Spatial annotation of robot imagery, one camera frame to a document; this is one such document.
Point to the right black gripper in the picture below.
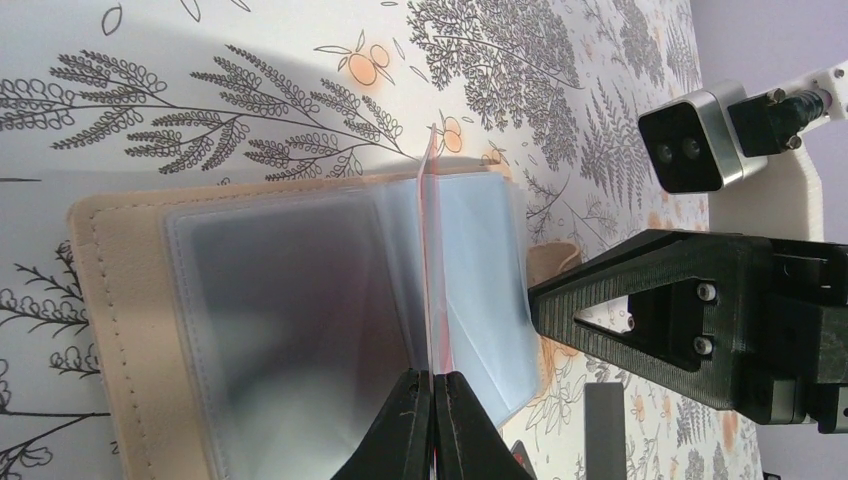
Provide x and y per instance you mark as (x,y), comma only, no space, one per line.
(674,307)

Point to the beige leather card holder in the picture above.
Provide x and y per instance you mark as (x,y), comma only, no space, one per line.
(254,331)

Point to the floral patterned table mat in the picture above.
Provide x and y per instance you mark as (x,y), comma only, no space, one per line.
(101,96)

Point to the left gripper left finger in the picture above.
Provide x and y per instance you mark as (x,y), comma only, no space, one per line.
(398,444)

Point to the plain black card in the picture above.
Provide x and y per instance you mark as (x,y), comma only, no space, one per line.
(605,432)

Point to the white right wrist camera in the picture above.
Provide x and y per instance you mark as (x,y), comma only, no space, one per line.
(746,153)

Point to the red card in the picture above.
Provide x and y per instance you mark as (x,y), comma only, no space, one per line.
(439,350)

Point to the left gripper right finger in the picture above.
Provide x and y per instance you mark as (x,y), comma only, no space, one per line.
(467,445)

